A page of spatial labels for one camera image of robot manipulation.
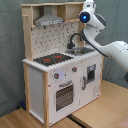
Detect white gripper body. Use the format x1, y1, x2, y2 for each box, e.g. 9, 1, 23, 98
83, 0, 96, 11

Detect white toy oven door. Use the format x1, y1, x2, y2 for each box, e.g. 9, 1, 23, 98
49, 77, 80, 125

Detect wooden toy kitchen unit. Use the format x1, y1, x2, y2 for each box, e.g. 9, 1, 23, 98
22, 2, 103, 127

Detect grey toy range hood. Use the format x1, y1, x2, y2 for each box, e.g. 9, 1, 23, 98
35, 5, 64, 27

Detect black toy faucet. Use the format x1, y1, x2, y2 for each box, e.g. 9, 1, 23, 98
67, 33, 82, 49

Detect metal toy sink basin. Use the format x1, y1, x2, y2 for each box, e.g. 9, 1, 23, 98
66, 47, 93, 56

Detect red right oven knob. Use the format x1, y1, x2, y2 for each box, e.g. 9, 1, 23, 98
72, 66, 77, 72

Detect red oven knob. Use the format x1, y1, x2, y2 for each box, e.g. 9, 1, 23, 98
54, 73, 60, 79
72, 66, 77, 72

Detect black toy stovetop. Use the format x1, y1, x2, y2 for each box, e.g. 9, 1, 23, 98
34, 53, 71, 66

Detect white cabinet door with dispenser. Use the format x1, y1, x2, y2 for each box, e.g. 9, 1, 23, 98
80, 55, 102, 105

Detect red left oven knob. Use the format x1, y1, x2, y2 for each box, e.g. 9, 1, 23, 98
54, 73, 60, 79

